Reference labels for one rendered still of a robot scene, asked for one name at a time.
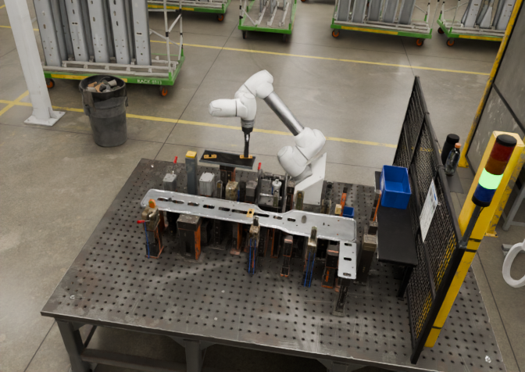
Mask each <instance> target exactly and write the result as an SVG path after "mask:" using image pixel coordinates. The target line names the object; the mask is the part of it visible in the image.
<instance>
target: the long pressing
mask: <svg viewBox="0 0 525 372"><path fill-rule="evenodd" d="M158 198H162V199H169V198H172V200H177V201H182V202H184V203H183V204H178V203H173V201H172V202H169V201H168V202H164V201H159V200H158ZM149 199H154V200H155V204H156V205H157V206H158V207H159V210H162V211H167V212H173V213H187V214H192V215H197V216H201V217H206V218H212V219H217V220H225V221H231V222H236V223H241V224H251V225H252V223H253V216H252V218H251V217H247V214H243V213H233V212H232V209H236V210H241V211H246V212H248V209H254V210H255V211H254V213H261V214H266V215H269V217H263V216H259V224H260V227H270V228H275V229H279V230H282V231H284V232H286V233H288V234H296V235H301V236H306V237H308V236H310V234H311V229H312V227H313V226H315V227H317V228H318V230H317V235H316V236H317V237H318V238H320V239H325V240H330V241H349V242H354V243H355V242H356V228H357V223H356V221H355V220H354V219H352V218H348V217H343V216H334V215H328V214H323V213H314V212H308V211H303V210H297V209H292V210H290V211H288V212H286V213H274V212H268V211H263V210H261V209H260V208H259V207H258V206H257V205H255V204H250V203H245V202H235V201H230V200H225V199H215V198H210V197H205V196H200V195H190V194H184V193H180V192H174V191H164V190H159V189H150V190H149V191H148V192H147V193H146V195H145V197H144V198H143V199H142V201H141V207H144V208H145V207H146V206H147V204H148V201H149ZM189 202H191V203H196V204H199V206H189V205H188V203H189ZM204 205H207V206H214V209H209V208H204V207H203V206H204ZM220 207H221V208H227V209H230V211H223V210H219V208H220ZM303 215H306V217H307V219H306V223H302V222H301V221H302V216H303ZM274 216H281V217H282V220H278V219H274V218H273V217H274ZM288 218H291V219H295V222H293V221H288ZM338 220H339V221H338ZM323 223H325V225H323ZM328 224H329V225H330V226H327V225H328ZM296 225H298V226H296Z"/></svg>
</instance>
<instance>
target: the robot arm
mask: <svg viewBox="0 0 525 372"><path fill-rule="evenodd" d="M272 83H273V77H272V76H271V74H270V73H268V72H267V71H266V70H262V71H259V72H258V73H255V74H254V75H253V76H251V77H250V78H249V79H248V80H247V81H246V82H245V83H244V84H243V85H242V86H241V87H240V88H239V90H238V91H237V92H236V93H235V96H234V99H232V100H230V99H219V100H215V101H212V102H211V103H210V104H209V112H210V113H211V115H213V116H216V117H234V116H237V117H240V118H241V130H242V131H243V132H244V136H245V147H244V157H248V150H249V148H248V147H249V140H250V133H251V132H252V131H253V126H254V125H255V115H256V101H255V97H256V96H257V97H259V98H260V99H263V100H264V101H265V103H266V104H267V105H268V106H269V107H270V108H271V109H272V110H273V111H274V113H275V114H276V115H277V116H278V117H279V119H280V120H281V121H282V122H283V124H284V125H285V126H286V127H287V128H288V130H289V131H290V132H291V133H292V134H293V135H294V141H295V144H296V145H295V146H293V147H291V146H285V147H283V148H282V149H281V150H280V151H279V152H278V154H277V155H278V159H279V162H280V164H281V166H282V167H283V168H284V170H285V171H286V172H287V173H288V174H289V175H290V176H291V178H290V179H289V181H296V183H295V186H296V185H297V184H299V183H301V182H302V181H304V180H305V179H306V178H308V177H311V176H312V175H313V174H312V164H311V163H309V164H308V165H306V163H307V161H308V160H309V159H311V158H312V157H313V156H314V155H315V154H316V153H318V152H319V151H320V149H321V148H322V147H323V146H324V144H325V141H326V138H325V137H324V136H323V134H322V133H321V131H319V130H317V129H314V130H311V129H310V128H309V127H303V126H302V124H301V123H300V122H299V121H298V120H297V118H296V117H295V116H294V115H293V113H292V112H291V111H290V110H289V108H288V107H287V106H286V105H285V104H284V103H283V102H282V100H281V99H280V98H279V97H278V95H277V94H276V93H275V92H274V91H273V85H272ZM245 85H246V86H245ZM249 90H250V91H249Z"/></svg>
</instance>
